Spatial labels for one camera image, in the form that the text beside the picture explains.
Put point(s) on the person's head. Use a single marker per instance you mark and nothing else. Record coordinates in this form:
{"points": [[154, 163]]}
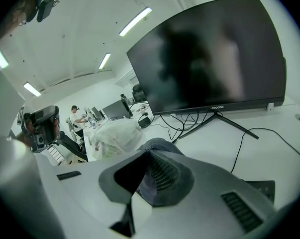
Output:
{"points": [[20, 11]]}

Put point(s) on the distant black monitor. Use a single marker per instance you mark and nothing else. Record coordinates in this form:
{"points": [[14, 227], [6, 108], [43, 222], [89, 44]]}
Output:
{"points": [[97, 113]]}

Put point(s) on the black mesh office chair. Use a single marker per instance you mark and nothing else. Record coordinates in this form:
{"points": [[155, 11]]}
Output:
{"points": [[70, 143]]}

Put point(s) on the large black monitor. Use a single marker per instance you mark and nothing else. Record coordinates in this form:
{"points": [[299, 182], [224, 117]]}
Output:
{"points": [[202, 58]]}

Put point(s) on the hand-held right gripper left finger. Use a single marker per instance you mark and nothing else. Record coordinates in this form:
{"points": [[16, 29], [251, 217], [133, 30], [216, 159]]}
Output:
{"points": [[90, 195]]}

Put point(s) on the person's left forearm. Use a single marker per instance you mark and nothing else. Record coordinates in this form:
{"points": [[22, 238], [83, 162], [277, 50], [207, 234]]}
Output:
{"points": [[23, 139]]}

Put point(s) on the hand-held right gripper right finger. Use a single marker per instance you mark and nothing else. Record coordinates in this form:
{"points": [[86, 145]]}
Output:
{"points": [[202, 183]]}

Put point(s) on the black head-mounted camera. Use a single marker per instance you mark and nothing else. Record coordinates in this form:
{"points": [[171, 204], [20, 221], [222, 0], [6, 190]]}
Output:
{"points": [[45, 9]]}

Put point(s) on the dark blue cloth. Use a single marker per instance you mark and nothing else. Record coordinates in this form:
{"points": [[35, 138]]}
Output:
{"points": [[162, 144]]}

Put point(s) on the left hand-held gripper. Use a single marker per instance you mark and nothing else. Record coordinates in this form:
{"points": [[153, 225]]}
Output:
{"points": [[39, 142]]}

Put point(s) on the small white block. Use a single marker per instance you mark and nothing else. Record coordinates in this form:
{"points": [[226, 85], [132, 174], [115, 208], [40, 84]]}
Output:
{"points": [[270, 107]]}

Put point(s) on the translucent white plastic bag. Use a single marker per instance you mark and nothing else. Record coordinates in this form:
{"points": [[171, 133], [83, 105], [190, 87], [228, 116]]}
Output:
{"points": [[115, 136]]}

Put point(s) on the grey-backed monitor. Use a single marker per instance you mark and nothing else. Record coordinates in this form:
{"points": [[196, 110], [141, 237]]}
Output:
{"points": [[115, 109]]}

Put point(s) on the black power brick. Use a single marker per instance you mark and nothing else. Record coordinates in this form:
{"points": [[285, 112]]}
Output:
{"points": [[144, 122]]}

